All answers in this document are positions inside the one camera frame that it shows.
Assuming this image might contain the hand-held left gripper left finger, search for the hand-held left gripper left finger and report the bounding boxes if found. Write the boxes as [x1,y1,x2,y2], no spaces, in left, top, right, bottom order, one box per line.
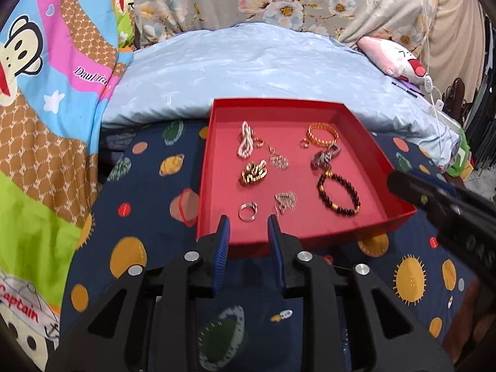
[46,214,232,372]

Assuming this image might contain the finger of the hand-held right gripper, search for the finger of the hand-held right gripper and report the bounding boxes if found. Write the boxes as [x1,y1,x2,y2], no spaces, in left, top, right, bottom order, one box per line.
[407,167,460,198]
[387,170,442,218]

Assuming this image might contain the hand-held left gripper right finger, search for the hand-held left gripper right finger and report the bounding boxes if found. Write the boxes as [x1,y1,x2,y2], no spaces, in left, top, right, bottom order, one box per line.
[267,215,456,372]

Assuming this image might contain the red tray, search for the red tray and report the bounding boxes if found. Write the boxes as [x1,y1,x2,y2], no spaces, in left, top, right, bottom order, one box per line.
[196,98,417,258]

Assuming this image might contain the silver teardrop earring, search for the silver teardrop earring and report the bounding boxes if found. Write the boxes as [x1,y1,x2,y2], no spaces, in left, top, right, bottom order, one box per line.
[271,191,298,215]

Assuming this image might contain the black bead bracelet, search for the black bead bracelet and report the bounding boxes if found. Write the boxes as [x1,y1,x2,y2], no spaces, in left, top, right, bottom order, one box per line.
[317,170,362,218]

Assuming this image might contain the gold chain bracelet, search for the gold chain bracelet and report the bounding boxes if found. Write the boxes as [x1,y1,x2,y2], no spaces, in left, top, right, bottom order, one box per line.
[238,159,269,188]

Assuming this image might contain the silver filigree earring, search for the silver filigree earring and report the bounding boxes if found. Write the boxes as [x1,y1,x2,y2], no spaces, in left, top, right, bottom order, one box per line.
[267,145,290,170]

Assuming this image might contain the person's right forearm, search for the person's right forearm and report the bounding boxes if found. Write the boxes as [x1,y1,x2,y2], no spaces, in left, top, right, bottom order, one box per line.
[442,275,496,365]

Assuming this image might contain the green cloth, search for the green cloth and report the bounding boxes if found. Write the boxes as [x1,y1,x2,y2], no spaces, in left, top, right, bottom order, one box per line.
[445,130,471,179]

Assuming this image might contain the navy planet print blanket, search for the navy planet print blanket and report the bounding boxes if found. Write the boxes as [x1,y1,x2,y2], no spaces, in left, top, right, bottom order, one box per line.
[58,118,489,372]

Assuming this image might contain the dark wooden chair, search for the dark wooden chair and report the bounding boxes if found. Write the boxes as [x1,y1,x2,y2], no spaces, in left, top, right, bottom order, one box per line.
[444,77,471,125]

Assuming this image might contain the dark hanging clothes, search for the dark hanging clothes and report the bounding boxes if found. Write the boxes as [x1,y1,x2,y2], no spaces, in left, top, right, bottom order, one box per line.
[465,11,496,179]

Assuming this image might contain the gold bangle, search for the gold bangle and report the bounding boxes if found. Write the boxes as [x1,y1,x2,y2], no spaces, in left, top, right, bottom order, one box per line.
[306,122,339,148]

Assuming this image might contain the pink plush pillow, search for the pink plush pillow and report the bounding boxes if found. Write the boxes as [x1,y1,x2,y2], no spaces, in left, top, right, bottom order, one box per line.
[356,36,429,86]

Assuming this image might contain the beige curtain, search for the beige curtain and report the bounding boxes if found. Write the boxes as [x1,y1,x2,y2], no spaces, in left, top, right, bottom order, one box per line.
[420,0,487,90]

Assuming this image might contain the light blue pillow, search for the light blue pillow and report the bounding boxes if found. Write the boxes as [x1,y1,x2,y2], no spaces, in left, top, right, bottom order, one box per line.
[101,23,467,171]

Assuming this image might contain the colourful cartoon monkey blanket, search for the colourful cartoon monkey blanket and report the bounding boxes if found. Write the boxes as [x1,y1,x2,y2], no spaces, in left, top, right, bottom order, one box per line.
[0,0,136,372]

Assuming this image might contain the grey floral sheet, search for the grey floral sheet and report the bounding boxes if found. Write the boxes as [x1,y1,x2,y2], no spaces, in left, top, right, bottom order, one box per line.
[134,0,442,53]

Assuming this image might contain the white cable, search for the white cable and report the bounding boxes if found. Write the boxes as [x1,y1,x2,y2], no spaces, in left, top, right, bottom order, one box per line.
[420,0,450,171]

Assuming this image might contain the white pearl bracelet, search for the white pearl bracelet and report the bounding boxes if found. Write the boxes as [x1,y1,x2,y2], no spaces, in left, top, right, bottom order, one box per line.
[236,121,256,159]

